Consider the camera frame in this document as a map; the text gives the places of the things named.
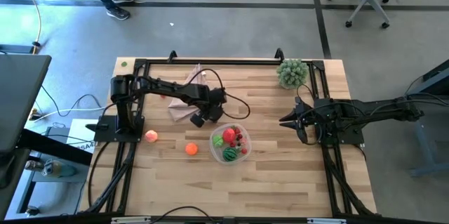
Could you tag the strawberry with bright green leaves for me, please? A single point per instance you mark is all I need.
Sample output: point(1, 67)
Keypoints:
point(237, 130)

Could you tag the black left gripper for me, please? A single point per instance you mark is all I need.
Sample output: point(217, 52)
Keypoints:
point(212, 98)

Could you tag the green toy cabbage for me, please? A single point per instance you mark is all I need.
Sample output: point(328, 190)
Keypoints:
point(217, 142)

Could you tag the black desk beam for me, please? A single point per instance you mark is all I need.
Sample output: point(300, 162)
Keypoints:
point(52, 146)

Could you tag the toy peach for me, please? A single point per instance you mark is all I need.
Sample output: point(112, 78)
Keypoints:
point(151, 136)

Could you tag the clear plastic tupperware container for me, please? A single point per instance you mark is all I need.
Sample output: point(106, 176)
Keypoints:
point(214, 151)

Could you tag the white metal bracket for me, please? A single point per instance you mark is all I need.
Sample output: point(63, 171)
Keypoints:
point(326, 221)
point(129, 220)

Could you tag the grey blue desk frame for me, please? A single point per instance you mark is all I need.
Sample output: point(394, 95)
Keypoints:
point(422, 139)

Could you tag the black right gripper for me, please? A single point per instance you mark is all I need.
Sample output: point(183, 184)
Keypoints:
point(306, 120)

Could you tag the black aluminium table frame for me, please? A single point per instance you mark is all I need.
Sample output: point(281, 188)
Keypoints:
point(228, 62)

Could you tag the orange toy fruit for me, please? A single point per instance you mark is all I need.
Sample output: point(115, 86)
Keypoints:
point(191, 149)

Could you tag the cherry tomato with green leaf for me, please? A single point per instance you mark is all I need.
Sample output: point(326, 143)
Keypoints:
point(244, 151)

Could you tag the red toy pepper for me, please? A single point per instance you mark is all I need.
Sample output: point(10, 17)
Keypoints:
point(229, 135)

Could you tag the pink toy raspberry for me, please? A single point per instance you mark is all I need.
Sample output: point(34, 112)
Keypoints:
point(243, 141)

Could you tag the pink folded cloth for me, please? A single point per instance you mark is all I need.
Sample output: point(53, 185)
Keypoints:
point(180, 110)

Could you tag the green succulent in patterned pot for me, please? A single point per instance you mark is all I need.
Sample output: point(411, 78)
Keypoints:
point(292, 73)

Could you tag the grey desk top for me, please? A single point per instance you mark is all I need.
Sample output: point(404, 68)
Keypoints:
point(21, 101)

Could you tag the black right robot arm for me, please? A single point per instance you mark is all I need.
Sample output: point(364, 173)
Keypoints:
point(368, 110)

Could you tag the green striped toy watermelon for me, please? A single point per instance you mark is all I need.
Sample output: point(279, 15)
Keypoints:
point(229, 154)

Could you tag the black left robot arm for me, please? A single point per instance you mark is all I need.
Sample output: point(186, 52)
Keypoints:
point(168, 88)

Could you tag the white printed sheet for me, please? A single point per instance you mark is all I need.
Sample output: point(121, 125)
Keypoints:
point(82, 136)

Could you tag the teal bottle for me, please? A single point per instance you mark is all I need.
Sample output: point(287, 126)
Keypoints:
point(65, 171)

